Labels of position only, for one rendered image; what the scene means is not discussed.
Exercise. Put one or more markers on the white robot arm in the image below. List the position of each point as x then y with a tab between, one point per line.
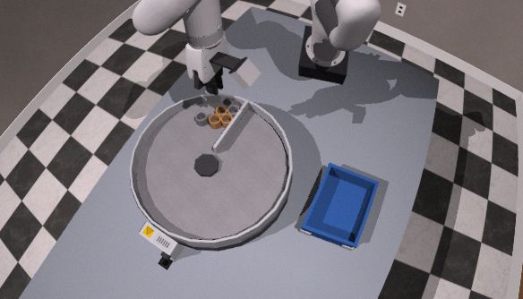
348	24

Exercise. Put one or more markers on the grey metal bushing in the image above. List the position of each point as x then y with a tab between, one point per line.
226	101
231	109
199	116

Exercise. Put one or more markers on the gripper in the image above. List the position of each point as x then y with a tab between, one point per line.
198	62

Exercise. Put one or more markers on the bronze bushing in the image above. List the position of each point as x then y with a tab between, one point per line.
224	118
213	118
221	109

